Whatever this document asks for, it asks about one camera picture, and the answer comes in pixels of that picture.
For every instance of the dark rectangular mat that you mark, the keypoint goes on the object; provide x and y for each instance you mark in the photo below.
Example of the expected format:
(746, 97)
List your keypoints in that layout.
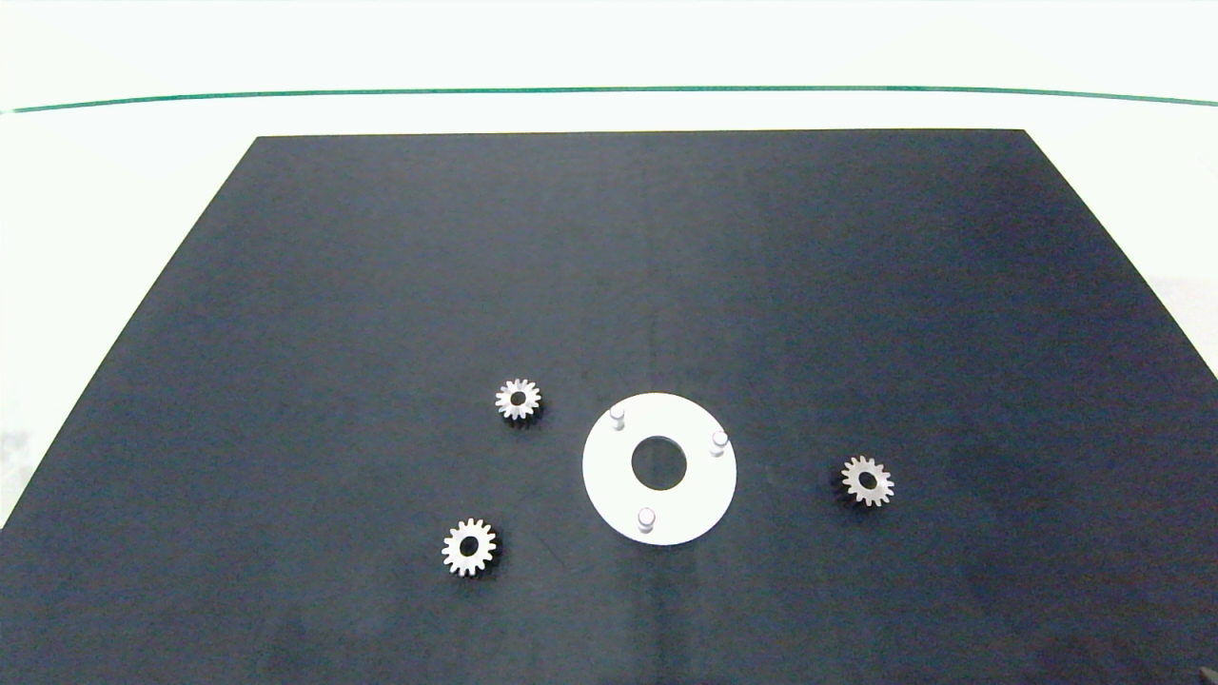
(381, 285)

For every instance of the round white pinned plate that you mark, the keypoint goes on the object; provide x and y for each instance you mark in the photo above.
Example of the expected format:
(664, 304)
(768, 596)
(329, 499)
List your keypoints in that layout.
(695, 504)

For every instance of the small steel planetary gear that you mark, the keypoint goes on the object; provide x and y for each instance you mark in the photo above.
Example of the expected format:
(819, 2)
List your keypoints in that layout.
(882, 487)
(454, 548)
(504, 394)

